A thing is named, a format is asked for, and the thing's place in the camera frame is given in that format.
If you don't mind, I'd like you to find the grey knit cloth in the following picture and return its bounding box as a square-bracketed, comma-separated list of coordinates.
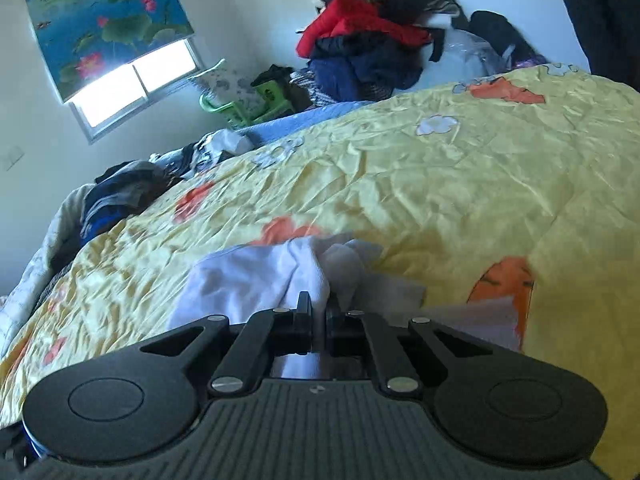
[30, 260, 76, 321]

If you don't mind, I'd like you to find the black and white garment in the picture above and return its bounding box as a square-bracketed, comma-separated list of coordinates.
[150, 129, 257, 182]

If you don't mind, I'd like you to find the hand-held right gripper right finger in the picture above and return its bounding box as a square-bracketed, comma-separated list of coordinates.
[325, 300, 501, 395]

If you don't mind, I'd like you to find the dark cloth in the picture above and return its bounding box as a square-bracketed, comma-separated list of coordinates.
[547, 0, 640, 92]

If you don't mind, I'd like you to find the window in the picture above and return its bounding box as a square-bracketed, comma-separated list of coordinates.
[67, 37, 206, 146]

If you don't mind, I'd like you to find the white printed quilt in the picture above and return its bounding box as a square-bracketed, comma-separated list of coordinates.
[0, 184, 96, 333]

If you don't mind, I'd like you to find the red jacket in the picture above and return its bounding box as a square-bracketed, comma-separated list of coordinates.
[296, 0, 433, 59]

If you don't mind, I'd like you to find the pile of dark clothes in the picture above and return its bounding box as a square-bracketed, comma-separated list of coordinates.
[304, 0, 541, 107]

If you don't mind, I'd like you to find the grey garment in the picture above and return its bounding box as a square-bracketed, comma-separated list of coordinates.
[100, 170, 183, 213]

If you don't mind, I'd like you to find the white lace underwear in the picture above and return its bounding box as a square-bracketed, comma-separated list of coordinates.
[167, 234, 521, 381]

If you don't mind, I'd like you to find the blue garment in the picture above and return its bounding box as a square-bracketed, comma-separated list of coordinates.
[80, 180, 151, 243]

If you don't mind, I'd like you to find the lotus print roller blind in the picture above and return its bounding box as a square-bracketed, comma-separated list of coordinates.
[24, 0, 196, 106]

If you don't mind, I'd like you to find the clear plastic bag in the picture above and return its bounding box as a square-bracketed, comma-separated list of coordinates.
[415, 27, 516, 92]

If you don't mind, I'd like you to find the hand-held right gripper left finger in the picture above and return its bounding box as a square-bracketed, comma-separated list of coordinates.
[140, 291, 315, 395]

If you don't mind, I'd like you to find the yellow printed blanket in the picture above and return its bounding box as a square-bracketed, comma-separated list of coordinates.
[0, 62, 640, 480]

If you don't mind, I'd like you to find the patterned cushion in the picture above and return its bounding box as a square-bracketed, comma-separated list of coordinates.
[197, 67, 262, 117]

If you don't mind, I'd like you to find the blue bedsheet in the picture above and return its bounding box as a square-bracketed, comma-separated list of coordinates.
[239, 100, 376, 147]

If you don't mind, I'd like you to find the green plastic chair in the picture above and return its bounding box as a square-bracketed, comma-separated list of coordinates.
[187, 57, 297, 129]

